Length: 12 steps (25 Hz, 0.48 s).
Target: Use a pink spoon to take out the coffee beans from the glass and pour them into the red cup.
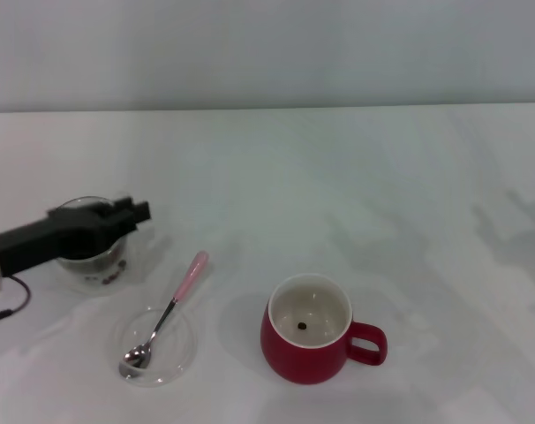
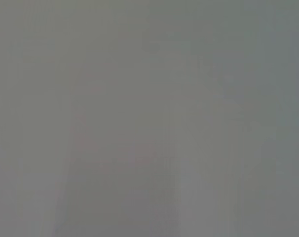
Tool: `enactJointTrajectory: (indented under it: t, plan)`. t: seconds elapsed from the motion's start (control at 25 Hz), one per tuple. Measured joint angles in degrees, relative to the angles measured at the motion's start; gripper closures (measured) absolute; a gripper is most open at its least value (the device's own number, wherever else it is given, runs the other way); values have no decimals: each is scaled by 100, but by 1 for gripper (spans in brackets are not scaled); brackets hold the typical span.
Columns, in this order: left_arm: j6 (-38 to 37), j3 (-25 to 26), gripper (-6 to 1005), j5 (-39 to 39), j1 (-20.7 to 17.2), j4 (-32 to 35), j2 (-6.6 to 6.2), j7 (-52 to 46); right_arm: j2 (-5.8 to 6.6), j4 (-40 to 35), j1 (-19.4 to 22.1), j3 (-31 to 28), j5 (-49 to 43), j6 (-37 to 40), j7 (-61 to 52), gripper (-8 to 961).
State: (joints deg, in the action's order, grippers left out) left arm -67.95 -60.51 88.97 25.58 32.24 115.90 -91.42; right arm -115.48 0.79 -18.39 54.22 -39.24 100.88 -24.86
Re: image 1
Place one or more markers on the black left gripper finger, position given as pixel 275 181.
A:
pixel 133 216
pixel 119 204

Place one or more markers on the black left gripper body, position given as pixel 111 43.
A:
pixel 51 236

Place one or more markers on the double walled glass cup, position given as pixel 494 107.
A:
pixel 137 260

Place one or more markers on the clear glass lid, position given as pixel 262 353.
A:
pixel 179 340

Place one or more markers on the red ceramic mug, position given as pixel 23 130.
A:
pixel 300 358

